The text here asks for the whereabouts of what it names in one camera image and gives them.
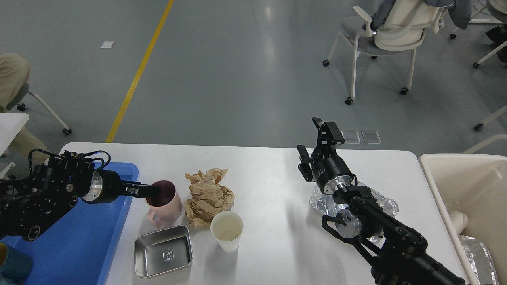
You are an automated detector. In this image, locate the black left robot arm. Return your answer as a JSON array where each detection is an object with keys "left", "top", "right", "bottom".
[{"left": 0, "top": 148, "right": 161, "bottom": 241}]

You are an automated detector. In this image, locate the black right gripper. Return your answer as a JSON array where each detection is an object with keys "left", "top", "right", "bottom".
[{"left": 297, "top": 117, "right": 354, "bottom": 195}]

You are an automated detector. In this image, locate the grey jacket on chair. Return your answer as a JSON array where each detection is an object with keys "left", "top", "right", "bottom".
[{"left": 370, "top": 0, "right": 471, "bottom": 30}]

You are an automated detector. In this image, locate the floor outlet plate right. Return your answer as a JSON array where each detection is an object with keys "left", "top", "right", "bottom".
[{"left": 361, "top": 130, "right": 382, "bottom": 144}]

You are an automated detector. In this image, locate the person in beige trousers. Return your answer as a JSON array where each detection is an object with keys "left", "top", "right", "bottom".
[{"left": 0, "top": 53, "right": 47, "bottom": 158}]

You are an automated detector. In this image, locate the white floor marker tile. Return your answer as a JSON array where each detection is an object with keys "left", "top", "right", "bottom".
[{"left": 100, "top": 40, "right": 116, "bottom": 49}]

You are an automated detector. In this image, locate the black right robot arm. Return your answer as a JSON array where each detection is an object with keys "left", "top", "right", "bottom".
[{"left": 297, "top": 117, "right": 467, "bottom": 285}]

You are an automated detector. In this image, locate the white paper cup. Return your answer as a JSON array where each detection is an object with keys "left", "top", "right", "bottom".
[{"left": 210, "top": 210, "right": 243, "bottom": 252}]

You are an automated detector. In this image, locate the foil piece in bin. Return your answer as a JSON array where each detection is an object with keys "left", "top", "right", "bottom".
[{"left": 459, "top": 235, "right": 498, "bottom": 285}]

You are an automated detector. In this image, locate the stainless steel rectangular tray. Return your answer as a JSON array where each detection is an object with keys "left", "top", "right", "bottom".
[{"left": 134, "top": 225, "right": 193, "bottom": 278}]

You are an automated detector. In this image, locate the teal object bottom left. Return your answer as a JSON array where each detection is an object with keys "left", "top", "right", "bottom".
[{"left": 0, "top": 242, "right": 33, "bottom": 285}]

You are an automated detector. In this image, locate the crumpled aluminium foil container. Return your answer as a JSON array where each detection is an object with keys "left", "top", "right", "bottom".
[{"left": 309, "top": 176, "right": 398, "bottom": 244}]

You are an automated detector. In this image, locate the beige plastic bin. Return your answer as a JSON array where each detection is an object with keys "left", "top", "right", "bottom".
[{"left": 419, "top": 154, "right": 507, "bottom": 285}]

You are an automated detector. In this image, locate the grey chair left edge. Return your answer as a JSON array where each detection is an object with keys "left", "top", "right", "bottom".
[{"left": 5, "top": 82, "right": 72, "bottom": 136}]

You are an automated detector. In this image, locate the crumpled brown paper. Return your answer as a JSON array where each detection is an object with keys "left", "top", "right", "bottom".
[{"left": 183, "top": 168, "right": 235, "bottom": 228}]

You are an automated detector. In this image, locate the white office chair grey seat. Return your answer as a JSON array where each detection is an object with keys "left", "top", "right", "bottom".
[{"left": 322, "top": 0, "right": 451, "bottom": 105}]

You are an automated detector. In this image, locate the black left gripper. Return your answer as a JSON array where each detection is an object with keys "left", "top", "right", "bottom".
[{"left": 81, "top": 170, "right": 161, "bottom": 204}]

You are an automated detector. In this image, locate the white side table left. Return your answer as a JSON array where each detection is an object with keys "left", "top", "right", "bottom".
[{"left": 0, "top": 112, "right": 29, "bottom": 155}]

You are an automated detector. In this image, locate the blue plastic tray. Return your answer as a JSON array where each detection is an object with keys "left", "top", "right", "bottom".
[{"left": 1, "top": 162, "right": 138, "bottom": 285}]

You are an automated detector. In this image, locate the pink plastic mug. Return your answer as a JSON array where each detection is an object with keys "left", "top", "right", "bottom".
[{"left": 145, "top": 180, "right": 183, "bottom": 228}]

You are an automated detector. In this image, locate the white chair base right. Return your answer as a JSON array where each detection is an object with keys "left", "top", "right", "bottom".
[{"left": 449, "top": 0, "right": 507, "bottom": 154}]

